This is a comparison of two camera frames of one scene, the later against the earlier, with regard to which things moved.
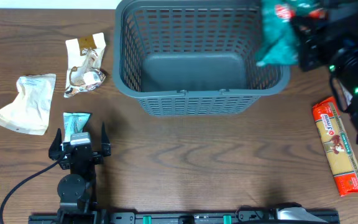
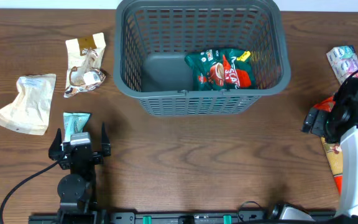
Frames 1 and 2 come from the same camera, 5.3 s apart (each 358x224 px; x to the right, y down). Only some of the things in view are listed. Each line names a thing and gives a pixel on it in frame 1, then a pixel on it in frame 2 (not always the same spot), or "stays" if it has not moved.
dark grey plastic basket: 192,58 stays
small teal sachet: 73,122 stays
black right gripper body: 312,57 -> 321,122
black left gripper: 56,151 stays
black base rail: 196,217 stays
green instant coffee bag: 280,42 -> 222,69
